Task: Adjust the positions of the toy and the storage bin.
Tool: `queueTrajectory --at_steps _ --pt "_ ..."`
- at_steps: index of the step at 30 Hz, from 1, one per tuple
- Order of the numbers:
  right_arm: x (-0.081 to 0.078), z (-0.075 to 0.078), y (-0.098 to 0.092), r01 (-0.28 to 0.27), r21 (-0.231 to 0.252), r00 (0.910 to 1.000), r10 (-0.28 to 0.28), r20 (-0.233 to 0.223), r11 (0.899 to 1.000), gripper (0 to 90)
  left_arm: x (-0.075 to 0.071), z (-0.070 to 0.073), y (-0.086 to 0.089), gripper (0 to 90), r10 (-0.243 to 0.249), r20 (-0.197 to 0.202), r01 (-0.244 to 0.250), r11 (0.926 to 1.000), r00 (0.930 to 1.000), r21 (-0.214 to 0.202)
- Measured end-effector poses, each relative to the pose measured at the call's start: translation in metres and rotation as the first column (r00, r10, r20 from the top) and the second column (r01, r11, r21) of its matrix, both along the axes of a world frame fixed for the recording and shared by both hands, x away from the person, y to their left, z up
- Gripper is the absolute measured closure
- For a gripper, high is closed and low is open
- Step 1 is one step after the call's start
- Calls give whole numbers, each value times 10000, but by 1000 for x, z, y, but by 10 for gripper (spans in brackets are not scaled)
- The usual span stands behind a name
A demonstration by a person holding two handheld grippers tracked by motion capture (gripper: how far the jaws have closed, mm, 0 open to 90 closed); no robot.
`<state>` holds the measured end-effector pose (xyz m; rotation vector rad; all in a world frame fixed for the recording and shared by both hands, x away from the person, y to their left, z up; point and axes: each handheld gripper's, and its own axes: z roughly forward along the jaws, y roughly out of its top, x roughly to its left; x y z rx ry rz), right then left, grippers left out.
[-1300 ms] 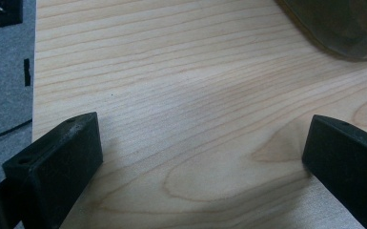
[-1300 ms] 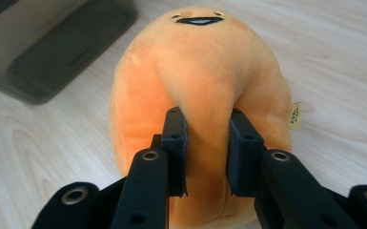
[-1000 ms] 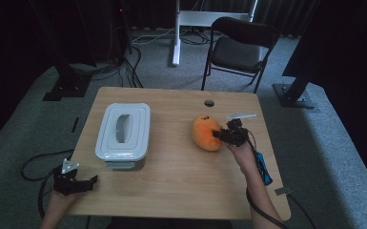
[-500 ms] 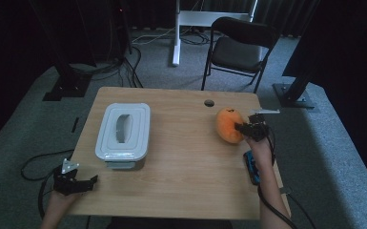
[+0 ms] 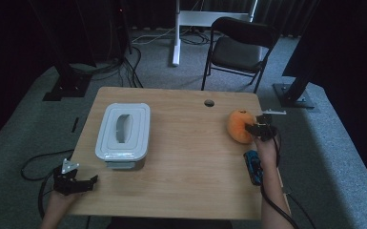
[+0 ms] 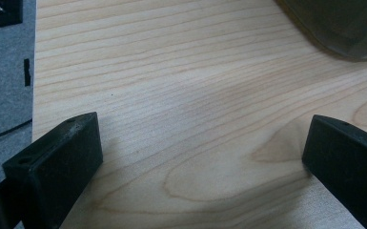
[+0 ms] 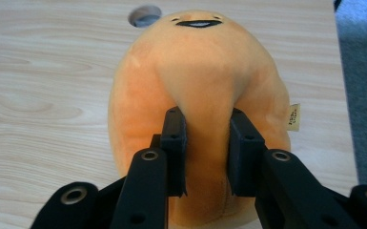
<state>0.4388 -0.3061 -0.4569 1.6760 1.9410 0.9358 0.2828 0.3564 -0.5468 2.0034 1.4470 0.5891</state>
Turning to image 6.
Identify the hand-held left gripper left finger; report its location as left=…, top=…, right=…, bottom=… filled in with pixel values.
left=1, top=112, right=104, bottom=229

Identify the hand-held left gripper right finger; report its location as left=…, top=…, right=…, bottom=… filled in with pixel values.
left=301, top=114, right=367, bottom=229

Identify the brown transparent storage box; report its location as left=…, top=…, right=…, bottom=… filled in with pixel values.
left=274, top=0, right=367, bottom=63

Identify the black metal stand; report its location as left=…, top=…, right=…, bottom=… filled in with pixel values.
left=0, top=0, right=24, bottom=32

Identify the black tape strip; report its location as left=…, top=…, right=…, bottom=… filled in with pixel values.
left=23, top=57, right=32, bottom=88

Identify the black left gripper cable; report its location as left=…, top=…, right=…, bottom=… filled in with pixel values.
left=0, top=118, right=33, bottom=146

